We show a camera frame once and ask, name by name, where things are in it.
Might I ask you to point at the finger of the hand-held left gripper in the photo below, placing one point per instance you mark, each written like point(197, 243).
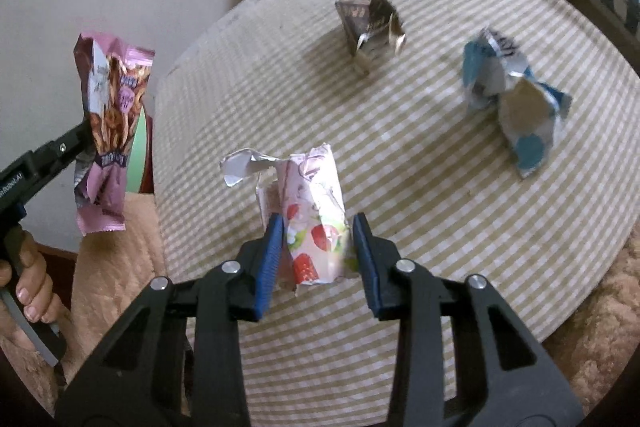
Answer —
point(65, 144)

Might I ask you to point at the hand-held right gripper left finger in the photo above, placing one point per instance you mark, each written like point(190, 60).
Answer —
point(270, 257)

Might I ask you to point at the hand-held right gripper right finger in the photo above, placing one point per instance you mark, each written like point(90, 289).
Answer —
point(367, 267)

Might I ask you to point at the pink snack bag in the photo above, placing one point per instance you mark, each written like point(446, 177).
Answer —
point(112, 122)

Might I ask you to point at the pink strawberry print carton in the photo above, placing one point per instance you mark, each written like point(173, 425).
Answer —
point(310, 217)

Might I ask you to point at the red bin with green rim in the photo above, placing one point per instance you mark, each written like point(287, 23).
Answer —
point(141, 142)

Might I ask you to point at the person's left hand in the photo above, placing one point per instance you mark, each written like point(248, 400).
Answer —
point(37, 282)

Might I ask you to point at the dark wooden furniture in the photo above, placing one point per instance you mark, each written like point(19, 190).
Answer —
point(55, 257)

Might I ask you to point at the striped beige tablecloth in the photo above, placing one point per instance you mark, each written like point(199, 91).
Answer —
point(425, 187)

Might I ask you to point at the pink fluffy rug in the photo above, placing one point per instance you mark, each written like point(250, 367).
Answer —
point(125, 232)

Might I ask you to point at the blue white crumpled wrapper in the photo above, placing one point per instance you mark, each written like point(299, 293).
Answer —
point(515, 97)

